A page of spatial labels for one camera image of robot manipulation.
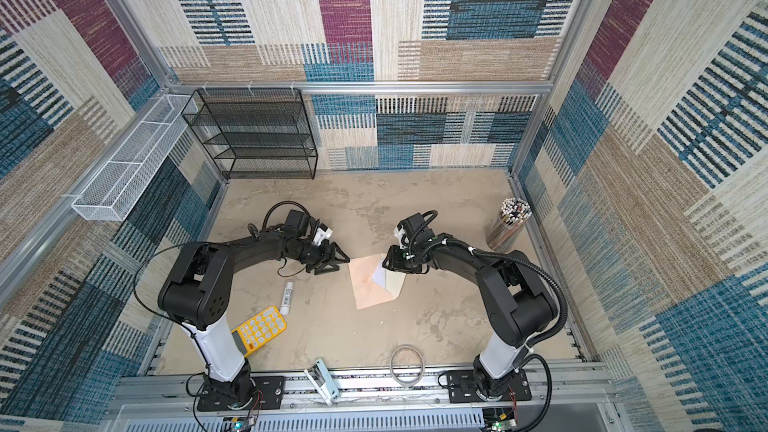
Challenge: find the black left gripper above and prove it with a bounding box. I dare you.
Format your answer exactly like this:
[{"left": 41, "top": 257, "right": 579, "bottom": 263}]
[{"left": 291, "top": 239, "right": 350, "bottom": 274}]

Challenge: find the pink envelope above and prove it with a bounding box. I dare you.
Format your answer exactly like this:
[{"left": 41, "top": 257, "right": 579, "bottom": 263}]
[{"left": 349, "top": 254, "right": 405, "bottom": 310}]

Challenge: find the white letter with green border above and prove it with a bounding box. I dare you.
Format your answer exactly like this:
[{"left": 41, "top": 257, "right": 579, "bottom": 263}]
[{"left": 371, "top": 254, "right": 389, "bottom": 290}]

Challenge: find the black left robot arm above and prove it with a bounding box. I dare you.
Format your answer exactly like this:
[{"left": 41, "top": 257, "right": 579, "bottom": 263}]
[{"left": 132, "top": 200, "right": 350, "bottom": 410}]

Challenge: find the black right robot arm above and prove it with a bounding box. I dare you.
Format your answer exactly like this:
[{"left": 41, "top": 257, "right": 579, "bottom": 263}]
[{"left": 383, "top": 210, "right": 568, "bottom": 401}]

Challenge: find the white glue stick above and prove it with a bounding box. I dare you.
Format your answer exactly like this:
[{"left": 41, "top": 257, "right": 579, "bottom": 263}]
[{"left": 280, "top": 281, "right": 295, "bottom": 316}]

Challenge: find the yellow calculator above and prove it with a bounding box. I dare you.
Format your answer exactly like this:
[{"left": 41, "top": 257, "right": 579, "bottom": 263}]
[{"left": 231, "top": 305, "right": 287, "bottom": 358}]

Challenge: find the light blue stapler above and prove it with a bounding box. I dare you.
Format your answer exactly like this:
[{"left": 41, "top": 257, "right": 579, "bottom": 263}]
[{"left": 303, "top": 358, "right": 340, "bottom": 406}]

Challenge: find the cup of pencils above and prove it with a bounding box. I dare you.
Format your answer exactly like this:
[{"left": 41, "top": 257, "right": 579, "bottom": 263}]
[{"left": 486, "top": 197, "right": 532, "bottom": 253}]

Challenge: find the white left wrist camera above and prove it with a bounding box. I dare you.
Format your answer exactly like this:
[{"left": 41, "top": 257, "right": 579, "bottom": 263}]
[{"left": 312, "top": 223, "right": 333, "bottom": 247}]

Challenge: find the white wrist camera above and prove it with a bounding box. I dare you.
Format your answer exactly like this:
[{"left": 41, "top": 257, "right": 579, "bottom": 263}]
[
  {"left": 312, "top": 223, "right": 333, "bottom": 247},
  {"left": 394, "top": 225, "right": 409, "bottom": 250}
]

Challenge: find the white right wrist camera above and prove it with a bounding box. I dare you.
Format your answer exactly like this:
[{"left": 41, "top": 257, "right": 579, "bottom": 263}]
[{"left": 394, "top": 225, "right": 409, "bottom": 250}]

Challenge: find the coiled white cable ring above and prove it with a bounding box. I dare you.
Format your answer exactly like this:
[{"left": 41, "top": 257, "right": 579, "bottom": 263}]
[{"left": 388, "top": 344, "right": 427, "bottom": 388}]

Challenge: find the black wire shelf rack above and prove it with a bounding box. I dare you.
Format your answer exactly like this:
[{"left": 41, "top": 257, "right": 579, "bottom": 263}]
[{"left": 182, "top": 88, "right": 318, "bottom": 180}]

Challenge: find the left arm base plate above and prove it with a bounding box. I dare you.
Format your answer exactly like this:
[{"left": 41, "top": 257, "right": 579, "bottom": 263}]
[{"left": 195, "top": 375, "right": 286, "bottom": 412}]

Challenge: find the white wire mesh basket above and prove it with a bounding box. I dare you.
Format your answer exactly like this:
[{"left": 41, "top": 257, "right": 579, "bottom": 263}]
[{"left": 72, "top": 94, "right": 189, "bottom": 222}]

